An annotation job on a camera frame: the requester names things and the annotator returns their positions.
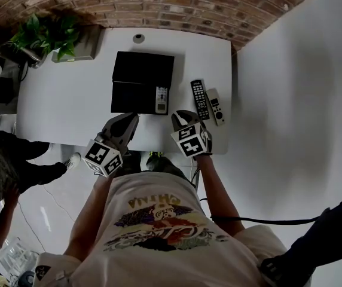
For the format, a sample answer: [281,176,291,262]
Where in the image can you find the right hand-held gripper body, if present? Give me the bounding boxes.
[170,122,213,159]

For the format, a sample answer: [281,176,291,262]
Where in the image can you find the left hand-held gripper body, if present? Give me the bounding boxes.
[82,128,133,178]

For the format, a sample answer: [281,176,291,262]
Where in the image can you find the black remote control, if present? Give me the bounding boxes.
[190,79,210,121]

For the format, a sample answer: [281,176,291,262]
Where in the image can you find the beige remote control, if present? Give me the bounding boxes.
[205,87,226,127]

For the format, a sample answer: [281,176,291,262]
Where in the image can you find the black box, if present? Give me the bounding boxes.
[110,51,175,115]

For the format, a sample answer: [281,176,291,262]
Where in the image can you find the person's left forearm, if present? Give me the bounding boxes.
[63,172,115,262]

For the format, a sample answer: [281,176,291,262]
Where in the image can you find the person's right forearm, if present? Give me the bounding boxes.
[193,154,246,239]

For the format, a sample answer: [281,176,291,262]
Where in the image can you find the dark camouflage trousers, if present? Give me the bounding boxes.
[120,152,196,188]

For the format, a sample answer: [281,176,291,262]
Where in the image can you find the silver desk lamp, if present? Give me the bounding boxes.
[0,48,48,77]

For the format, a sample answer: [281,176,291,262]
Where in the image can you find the green potted plant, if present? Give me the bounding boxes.
[9,13,81,62]

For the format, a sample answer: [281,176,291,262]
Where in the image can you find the black desk organizer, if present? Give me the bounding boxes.
[0,77,14,104]

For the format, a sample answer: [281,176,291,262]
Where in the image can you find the white printed t-shirt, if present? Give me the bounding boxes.
[35,172,288,287]

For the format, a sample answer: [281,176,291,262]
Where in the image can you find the thick black cable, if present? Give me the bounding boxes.
[200,197,321,224]

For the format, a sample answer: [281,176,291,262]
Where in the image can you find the black shoulder strap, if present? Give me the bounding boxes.
[259,190,342,287]

